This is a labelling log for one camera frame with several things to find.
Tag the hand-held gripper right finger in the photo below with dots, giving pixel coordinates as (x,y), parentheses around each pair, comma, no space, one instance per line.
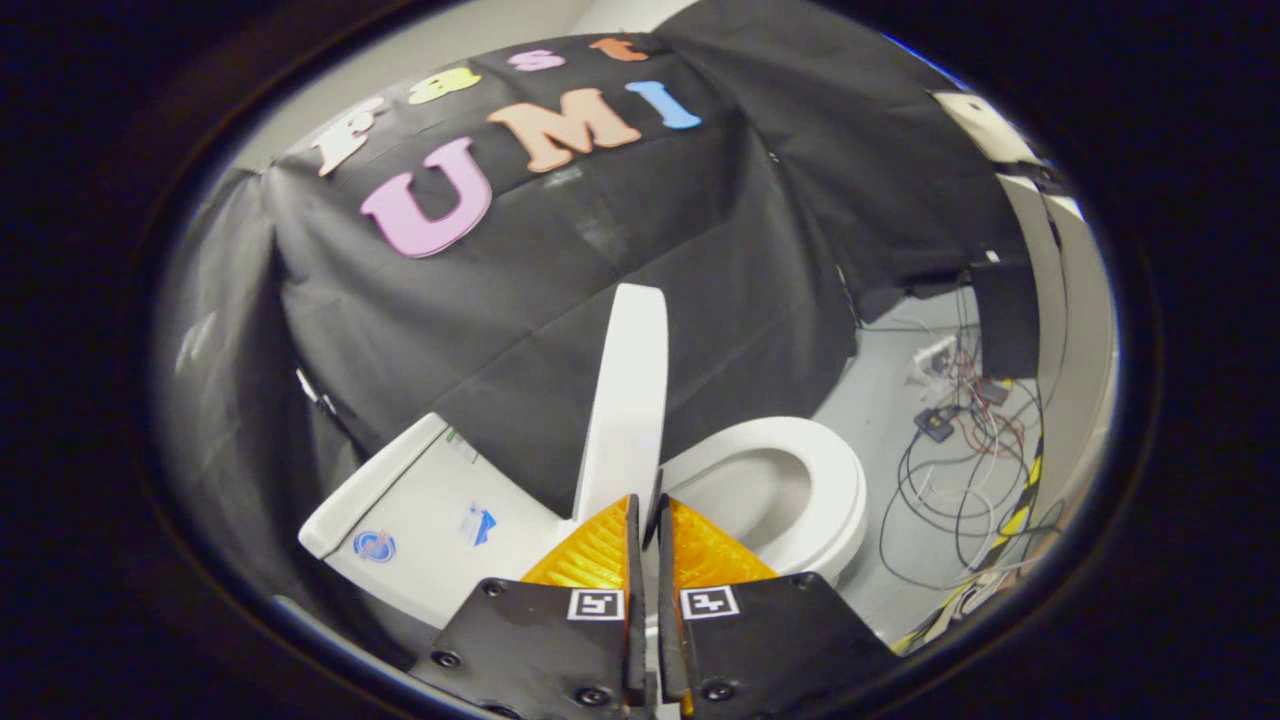
(770,650)

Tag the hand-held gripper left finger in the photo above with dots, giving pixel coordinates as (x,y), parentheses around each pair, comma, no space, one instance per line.
(540,650)

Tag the white toilet lid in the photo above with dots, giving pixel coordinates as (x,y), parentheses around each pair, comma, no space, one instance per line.
(625,400)

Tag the white toilet seat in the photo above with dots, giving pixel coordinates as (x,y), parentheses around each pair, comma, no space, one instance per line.
(845,490)

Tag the white toilet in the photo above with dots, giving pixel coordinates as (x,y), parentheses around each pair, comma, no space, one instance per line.
(420,500)

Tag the yellow black striped tape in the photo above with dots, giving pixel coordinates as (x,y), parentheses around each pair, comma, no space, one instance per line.
(1020,510)

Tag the white power strip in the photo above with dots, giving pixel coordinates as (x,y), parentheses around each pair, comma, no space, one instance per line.
(937,358)

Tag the black backdrop cloth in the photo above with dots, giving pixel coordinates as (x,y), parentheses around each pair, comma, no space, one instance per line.
(600,230)

